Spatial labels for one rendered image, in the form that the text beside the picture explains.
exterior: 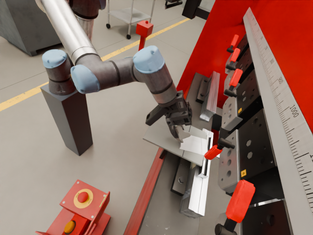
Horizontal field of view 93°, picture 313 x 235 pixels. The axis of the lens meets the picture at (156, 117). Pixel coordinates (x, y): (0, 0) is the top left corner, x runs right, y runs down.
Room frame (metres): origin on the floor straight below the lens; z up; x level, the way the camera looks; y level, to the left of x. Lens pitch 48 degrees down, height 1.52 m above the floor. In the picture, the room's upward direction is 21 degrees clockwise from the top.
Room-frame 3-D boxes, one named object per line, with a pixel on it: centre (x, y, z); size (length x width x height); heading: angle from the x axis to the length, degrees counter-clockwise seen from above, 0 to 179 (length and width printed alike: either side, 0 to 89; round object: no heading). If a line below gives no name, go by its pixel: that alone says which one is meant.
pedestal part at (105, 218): (0.05, 0.18, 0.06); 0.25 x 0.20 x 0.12; 86
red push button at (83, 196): (0.10, 0.16, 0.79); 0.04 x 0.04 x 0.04
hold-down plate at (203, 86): (1.00, -0.25, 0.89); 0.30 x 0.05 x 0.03; 176
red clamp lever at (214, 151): (0.25, -0.19, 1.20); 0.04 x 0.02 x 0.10; 86
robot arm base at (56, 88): (0.61, 0.64, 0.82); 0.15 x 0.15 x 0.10
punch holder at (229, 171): (0.23, -0.25, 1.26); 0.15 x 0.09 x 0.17; 176
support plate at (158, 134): (0.41, -0.12, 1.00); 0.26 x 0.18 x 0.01; 86
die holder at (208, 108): (0.95, -0.31, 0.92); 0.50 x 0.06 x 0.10; 176
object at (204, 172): (0.38, -0.26, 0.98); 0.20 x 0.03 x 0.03; 176
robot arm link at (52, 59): (0.62, 0.63, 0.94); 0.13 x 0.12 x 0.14; 145
